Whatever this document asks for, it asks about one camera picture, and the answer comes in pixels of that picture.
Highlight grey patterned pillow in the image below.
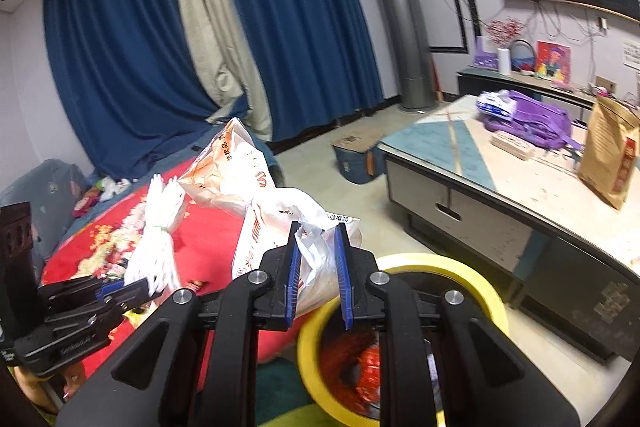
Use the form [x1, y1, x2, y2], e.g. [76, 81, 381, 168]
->
[0, 159, 93, 258]

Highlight white wall note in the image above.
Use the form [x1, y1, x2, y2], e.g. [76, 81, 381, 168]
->
[621, 38, 640, 70]

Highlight purple backpack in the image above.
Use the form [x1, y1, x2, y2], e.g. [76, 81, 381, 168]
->
[482, 90, 586, 152]

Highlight white and green cloth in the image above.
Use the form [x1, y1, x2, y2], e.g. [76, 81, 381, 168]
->
[100, 177, 137, 202]

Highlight round arch ornament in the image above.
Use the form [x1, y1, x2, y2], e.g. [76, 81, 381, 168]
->
[510, 39, 537, 72]

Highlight brown paper bag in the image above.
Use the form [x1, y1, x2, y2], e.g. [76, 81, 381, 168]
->
[578, 96, 640, 211]

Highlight glass-topped coffee table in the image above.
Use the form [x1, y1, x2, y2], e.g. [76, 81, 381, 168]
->
[378, 94, 640, 363]

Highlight pink and red cloth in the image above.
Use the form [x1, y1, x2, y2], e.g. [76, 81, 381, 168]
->
[74, 189, 102, 219]

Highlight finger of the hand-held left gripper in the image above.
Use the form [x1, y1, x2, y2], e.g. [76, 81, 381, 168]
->
[45, 279, 165, 333]
[37, 276, 127, 308]

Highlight wide blue curtain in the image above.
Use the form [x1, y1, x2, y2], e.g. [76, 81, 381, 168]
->
[44, 0, 251, 180]

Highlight green patterned rug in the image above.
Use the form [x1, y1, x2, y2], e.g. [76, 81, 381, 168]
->
[254, 356, 331, 427]

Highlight white printed plastic bag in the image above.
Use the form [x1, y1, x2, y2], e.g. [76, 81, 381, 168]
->
[231, 188, 362, 323]

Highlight red wrapper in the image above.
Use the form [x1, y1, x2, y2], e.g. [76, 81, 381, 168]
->
[320, 332, 382, 414]

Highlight red berry branch decoration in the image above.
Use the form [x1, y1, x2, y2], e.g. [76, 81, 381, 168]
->
[486, 19, 526, 48]

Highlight dark television cabinet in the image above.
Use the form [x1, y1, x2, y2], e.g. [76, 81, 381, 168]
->
[457, 67, 601, 108]

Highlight beige power strip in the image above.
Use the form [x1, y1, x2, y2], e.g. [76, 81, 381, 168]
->
[491, 132, 535, 162]

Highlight silver column air conditioner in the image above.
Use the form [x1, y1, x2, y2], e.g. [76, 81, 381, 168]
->
[362, 0, 440, 112]

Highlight white and blue packet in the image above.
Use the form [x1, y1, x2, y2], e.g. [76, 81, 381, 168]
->
[476, 90, 518, 122]

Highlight blue storage box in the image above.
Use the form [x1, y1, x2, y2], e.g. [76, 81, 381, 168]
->
[331, 127, 388, 185]

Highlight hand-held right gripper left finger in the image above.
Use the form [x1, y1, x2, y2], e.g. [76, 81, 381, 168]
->
[55, 221, 303, 427]

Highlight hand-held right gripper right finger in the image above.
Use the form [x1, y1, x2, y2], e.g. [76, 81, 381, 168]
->
[334, 223, 581, 427]

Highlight beige curtain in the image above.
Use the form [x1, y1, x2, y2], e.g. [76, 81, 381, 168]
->
[162, 0, 273, 142]

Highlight yellow round bin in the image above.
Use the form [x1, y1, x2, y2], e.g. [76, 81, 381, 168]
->
[296, 253, 511, 427]

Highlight orange and white plastic bag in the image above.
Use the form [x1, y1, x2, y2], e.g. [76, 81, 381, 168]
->
[177, 118, 276, 212]

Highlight narrow blue curtain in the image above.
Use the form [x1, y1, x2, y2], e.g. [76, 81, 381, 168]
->
[207, 0, 385, 142]

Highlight colourful painting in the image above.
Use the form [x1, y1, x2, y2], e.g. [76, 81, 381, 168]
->
[536, 41, 572, 82]

